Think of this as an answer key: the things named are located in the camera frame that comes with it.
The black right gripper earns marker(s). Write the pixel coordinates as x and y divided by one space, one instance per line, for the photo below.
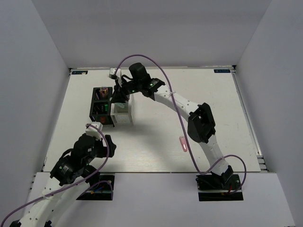
120 95

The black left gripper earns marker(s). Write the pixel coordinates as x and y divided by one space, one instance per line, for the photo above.
111 145

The clear tube of coloured pins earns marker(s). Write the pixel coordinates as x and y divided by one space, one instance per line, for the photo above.
103 92

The clear green lead case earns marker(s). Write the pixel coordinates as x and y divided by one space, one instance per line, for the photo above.
122 105

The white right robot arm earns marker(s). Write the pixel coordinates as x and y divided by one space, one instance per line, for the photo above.
199 118

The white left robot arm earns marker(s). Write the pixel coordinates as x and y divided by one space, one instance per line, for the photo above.
71 177

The white slotted organizer box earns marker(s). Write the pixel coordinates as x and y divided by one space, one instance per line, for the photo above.
123 116

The black slotted organizer box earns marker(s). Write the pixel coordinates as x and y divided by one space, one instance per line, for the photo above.
97 107

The blue left corner label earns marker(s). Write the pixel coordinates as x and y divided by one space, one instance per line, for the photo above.
79 72

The blue corner label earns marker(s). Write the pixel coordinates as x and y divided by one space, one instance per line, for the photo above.
222 71
79 72

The clear pink lead case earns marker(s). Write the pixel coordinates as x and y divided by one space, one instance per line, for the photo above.
183 143

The blue right corner label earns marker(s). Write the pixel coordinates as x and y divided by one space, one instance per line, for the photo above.
222 71

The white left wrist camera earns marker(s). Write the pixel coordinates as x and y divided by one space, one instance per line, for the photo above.
94 130

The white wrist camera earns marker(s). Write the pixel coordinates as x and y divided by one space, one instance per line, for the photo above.
94 130
115 73

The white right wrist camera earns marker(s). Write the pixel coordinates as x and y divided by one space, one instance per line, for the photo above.
115 73

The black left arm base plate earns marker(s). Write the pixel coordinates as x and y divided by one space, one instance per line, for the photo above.
101 189

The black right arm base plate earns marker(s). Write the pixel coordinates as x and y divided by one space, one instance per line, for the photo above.
211 190

